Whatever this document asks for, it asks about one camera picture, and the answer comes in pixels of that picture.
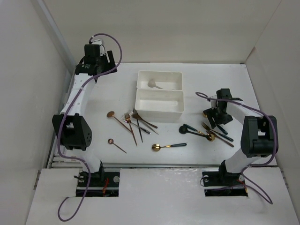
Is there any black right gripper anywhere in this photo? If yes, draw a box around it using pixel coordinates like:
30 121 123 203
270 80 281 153
204 105 233 128

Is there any white far plastic container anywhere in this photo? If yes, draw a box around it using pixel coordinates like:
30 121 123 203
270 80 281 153
136 70 183 90

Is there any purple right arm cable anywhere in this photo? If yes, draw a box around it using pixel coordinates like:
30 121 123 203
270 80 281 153
195 91 279 205

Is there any gold spoon green handle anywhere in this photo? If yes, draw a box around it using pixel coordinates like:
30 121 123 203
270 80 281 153
151 143 187 152
184 124 215 142
202 112 228 135

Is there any white ceramic spoon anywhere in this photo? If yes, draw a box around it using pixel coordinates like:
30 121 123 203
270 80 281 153
148 80 162 90

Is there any large copper spoon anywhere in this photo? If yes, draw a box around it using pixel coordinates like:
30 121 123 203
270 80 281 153
106 111 131 131

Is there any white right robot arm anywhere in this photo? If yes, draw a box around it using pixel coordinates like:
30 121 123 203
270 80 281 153
198 89 278 186

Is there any black spoon green handle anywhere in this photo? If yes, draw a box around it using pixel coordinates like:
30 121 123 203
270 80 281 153
179 124 206 137

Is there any copper knife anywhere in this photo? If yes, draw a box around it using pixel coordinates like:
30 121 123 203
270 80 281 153
206 130 234 147

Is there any black fork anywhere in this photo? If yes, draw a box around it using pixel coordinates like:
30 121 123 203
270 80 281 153
132 107 158 142

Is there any white near plastic container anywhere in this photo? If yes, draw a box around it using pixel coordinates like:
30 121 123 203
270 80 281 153
135 89 184 122

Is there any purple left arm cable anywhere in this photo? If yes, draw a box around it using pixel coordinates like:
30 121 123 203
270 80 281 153
57 33 124 222

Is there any white plastic container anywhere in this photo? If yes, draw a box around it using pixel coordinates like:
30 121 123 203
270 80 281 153
136 70 183 90
135 89 184 122

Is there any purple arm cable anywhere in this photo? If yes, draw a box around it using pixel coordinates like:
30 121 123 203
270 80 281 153
195 91 279 205
57 33 124 222

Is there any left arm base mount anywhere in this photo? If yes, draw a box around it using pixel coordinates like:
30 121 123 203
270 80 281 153
74 171 120 197

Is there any small copper spoon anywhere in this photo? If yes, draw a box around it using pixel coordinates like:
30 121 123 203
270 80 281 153
107 138 127 154

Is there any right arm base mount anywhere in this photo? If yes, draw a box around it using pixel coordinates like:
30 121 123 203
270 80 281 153
202 171 248 197

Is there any gold fork green handle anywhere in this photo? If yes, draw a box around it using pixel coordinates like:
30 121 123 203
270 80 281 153
201 122 234 142

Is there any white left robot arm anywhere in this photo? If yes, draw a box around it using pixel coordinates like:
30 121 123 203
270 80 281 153
52 39 117 186

